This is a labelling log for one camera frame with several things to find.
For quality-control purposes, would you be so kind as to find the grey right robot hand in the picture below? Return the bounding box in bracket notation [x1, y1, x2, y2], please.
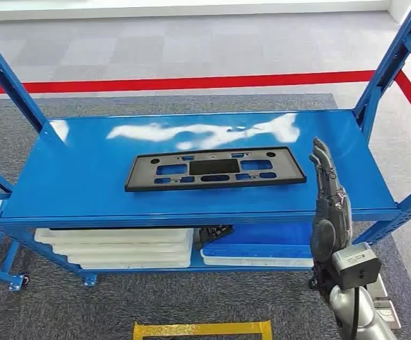
[308, 137, 353, 290]

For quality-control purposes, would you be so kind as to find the blue metal shelf rack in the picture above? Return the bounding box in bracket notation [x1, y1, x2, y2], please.
[0, 0, 411, 292]

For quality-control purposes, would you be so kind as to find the silver floor socket plate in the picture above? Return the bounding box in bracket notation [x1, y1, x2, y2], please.
[368, 276, 390, 302]
[373, 300, 402, 330]

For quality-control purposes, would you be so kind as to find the blue plastic tray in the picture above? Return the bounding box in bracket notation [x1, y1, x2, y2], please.
[202, 222, 314, 259]

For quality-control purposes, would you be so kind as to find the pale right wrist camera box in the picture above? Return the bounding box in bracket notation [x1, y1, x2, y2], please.
[331, 242, 382, 292]

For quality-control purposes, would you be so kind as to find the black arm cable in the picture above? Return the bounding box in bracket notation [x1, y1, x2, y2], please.
[350, 286, 361, 340]

